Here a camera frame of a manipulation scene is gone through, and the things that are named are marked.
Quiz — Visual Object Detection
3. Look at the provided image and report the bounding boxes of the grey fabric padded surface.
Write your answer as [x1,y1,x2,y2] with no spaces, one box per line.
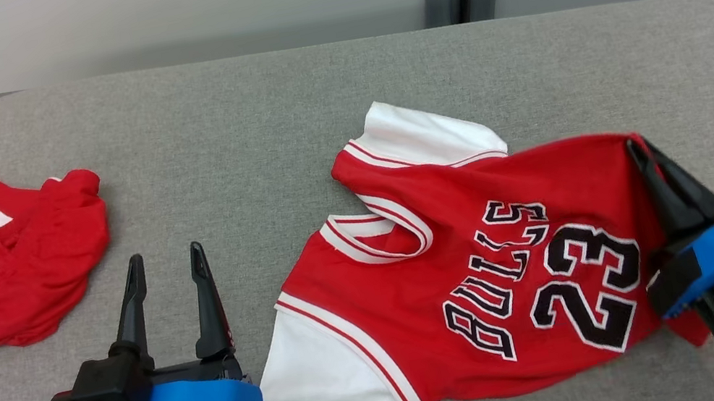
[0,0,714,401]

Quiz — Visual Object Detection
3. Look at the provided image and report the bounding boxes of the red Bulls shorts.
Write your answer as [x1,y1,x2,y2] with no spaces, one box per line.
[0,149,128,350]

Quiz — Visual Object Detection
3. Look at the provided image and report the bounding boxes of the red Bulls 23 jersey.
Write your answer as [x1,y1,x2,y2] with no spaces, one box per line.
[209,50,714,401]

